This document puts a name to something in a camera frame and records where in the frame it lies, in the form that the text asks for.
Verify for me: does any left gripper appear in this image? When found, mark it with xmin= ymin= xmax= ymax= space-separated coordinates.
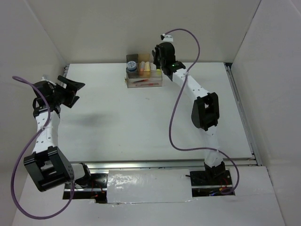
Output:
xmin=51 ymin=76 xmax=85 ymax=108

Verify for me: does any orange grey highlighter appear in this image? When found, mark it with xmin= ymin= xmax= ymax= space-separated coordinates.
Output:
xmin=140 ymin=61 xmax=145 ymax=72

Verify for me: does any blue tape roll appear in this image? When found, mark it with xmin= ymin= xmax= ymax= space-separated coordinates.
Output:
xmin=126 ymin=60 xmax=138 ymax=73

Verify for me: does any red gel pen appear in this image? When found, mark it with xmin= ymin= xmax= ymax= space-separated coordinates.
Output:
xmin=135 ymin=82 xmax=161 ymax=87

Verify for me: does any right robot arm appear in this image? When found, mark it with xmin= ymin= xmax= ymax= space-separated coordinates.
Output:
xmin=152 ymin=42 xmax=226 ymax=185

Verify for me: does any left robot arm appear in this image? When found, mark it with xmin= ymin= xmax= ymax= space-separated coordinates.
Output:
xmin=24 ymin=76 xmax=93 ymax=192

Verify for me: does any tan compartment box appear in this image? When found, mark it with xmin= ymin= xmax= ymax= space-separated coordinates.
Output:
xmin=138 ymin=54 xmax=151 ymax=78

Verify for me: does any dark grey compartment box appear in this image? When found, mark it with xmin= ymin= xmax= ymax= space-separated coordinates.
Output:
xmin=126 ymin=54 xmax=139 ymax=79

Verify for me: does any clear plastic organizer tray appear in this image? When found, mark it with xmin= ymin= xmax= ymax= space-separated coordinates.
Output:
xmin=125 ymin=56 xmax=163 ymax=88

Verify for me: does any white cover panel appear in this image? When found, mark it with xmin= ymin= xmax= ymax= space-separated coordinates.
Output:
xmin=107 ymin=169 xmax=192 ymax=204

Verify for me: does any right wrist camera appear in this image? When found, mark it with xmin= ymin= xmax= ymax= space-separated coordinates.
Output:
xmin=160 ymin=33 xmax=174 ymax=42

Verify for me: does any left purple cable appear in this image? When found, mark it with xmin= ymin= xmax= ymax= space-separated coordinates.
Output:
xmin=10 ymin=75 xmax=76 ymax=219

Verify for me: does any purple cable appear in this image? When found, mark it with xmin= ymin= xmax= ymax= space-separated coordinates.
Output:
xmin=164 ymin=28 xmax=240 ymax=195
xmin=10 ymin=75 xmax=76 ymax=219

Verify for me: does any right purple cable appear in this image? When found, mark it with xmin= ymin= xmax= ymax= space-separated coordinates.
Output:
xmin=164 ymin=28 xmax=240 ymax=195

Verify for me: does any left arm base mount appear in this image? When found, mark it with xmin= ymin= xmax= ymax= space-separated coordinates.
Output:
xmin=72 ymin=163 xmax=108 ymax=204

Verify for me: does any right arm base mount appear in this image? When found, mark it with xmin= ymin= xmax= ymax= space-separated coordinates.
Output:
xmin=185 ymin=164 xmax=235 ymax=197

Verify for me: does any aluminium frame rail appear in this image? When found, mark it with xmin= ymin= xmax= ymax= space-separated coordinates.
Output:
xmin=63 ymin=62 xmax=263 ymax=171

